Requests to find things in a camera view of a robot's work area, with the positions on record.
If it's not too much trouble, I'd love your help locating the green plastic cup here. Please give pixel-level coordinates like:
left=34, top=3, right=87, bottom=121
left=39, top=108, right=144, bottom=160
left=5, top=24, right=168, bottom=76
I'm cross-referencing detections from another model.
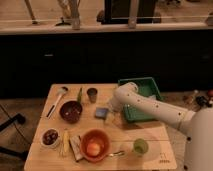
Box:
left=133, top=138, right=149, bottom=156

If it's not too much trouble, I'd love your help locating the green plastic tray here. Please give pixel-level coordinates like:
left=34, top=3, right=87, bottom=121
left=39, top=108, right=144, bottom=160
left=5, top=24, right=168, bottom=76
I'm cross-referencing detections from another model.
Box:
left=118, top=77, right=162, bottom=123

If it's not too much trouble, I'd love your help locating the orange bowl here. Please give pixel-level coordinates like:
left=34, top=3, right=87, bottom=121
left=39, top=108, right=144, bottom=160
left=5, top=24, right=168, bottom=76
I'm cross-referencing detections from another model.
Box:
left=80, top=129, right=110, bottom=163

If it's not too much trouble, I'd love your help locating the blue sponge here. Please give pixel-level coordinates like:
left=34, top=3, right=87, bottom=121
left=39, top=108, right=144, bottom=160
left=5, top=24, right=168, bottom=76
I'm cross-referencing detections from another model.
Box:
left=95, top=107, right=108, bottom=119

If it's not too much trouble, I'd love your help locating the green vegetable piece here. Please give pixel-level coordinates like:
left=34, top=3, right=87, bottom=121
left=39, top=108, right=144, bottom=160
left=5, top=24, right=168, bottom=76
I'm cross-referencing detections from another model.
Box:
left=77, top=87, right=83, bottom=103

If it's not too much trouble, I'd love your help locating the dark red bowl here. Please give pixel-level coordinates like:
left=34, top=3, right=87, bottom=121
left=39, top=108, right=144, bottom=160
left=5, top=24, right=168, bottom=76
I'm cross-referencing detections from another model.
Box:
left=59, top=101, right=83, bottom=124

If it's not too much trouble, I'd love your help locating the orange fruit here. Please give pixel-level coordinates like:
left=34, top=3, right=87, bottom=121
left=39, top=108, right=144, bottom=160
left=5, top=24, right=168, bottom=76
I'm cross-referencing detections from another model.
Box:
left=87, top=143, right=101, bottom=156

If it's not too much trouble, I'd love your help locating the silver spoon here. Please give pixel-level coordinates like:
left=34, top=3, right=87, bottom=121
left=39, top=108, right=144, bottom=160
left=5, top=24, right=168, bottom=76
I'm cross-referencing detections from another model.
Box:
left=107, top=150, right=125, bottom=157

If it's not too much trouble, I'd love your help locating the white bowl with dark fruit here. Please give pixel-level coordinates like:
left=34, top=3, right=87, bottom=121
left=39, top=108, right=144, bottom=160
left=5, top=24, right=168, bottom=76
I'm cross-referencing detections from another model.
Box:
left=41, top=129, right=60, bottom=149

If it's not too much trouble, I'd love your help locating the white crumpled cloth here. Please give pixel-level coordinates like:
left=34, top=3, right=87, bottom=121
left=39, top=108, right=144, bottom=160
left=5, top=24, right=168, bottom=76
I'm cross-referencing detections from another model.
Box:
left=149, top=95, right=157, bottom=100

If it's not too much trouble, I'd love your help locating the small wooden block board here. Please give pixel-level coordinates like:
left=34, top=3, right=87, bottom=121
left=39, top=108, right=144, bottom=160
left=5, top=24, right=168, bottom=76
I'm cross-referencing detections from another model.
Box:
left=69, top=136, right=83, bottom=161

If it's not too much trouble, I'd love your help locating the black chair base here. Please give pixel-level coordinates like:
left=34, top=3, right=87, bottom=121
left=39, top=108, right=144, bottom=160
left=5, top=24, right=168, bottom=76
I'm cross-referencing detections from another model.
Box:
left=0, top=105, right=31, bottom=161

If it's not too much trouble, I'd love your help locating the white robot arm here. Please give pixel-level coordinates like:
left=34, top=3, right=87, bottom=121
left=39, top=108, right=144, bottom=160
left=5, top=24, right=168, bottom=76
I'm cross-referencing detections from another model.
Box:
left=108, top=82, right=213, bottom=171

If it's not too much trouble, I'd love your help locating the dark metal cup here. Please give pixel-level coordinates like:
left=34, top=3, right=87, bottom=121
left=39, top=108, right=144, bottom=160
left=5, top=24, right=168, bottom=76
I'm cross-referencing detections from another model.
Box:
left=87, top=88, right=98, bottom=103

